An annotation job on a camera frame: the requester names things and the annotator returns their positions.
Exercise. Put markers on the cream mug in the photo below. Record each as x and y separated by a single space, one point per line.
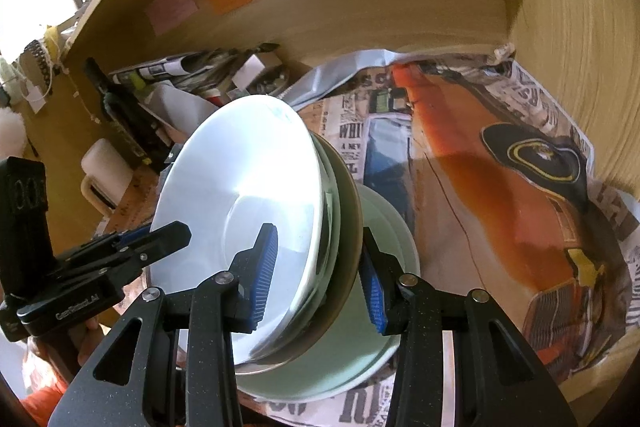
105 167

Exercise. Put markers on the mint green plate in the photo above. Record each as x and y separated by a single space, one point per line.
350 357

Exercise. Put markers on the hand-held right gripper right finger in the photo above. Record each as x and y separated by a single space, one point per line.
375 292

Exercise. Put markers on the yellow object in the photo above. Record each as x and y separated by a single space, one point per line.
52 38

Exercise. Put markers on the person's left forearm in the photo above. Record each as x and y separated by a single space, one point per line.
42 402

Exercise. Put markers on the grey pink bowl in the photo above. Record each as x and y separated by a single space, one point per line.
352 217

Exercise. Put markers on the small bowl of shells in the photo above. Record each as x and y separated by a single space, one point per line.
265 89

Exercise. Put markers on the small white paper box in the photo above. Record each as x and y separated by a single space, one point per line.
252 69

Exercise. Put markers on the white plush toy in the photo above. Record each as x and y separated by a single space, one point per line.
10 122

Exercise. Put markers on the person's left hand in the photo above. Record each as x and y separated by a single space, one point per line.
82 342

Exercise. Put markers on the white tag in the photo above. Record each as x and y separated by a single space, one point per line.
35 97

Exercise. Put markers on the white bowl with dark spots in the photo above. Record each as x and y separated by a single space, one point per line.
235 167

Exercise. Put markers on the white paper sheet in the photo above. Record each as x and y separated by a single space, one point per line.
175 107

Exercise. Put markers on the dark wine bottle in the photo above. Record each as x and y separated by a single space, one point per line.
120 112

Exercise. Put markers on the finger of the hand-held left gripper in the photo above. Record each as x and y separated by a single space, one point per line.
131 238
167 239

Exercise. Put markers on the pink sticky note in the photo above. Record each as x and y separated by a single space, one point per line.
172 7

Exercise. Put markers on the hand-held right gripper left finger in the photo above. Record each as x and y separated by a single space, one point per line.
264 277

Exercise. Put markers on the mint green bowl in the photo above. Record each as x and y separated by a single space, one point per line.
332 192

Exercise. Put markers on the newspaper print mat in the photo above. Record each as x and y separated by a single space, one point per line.
475 207

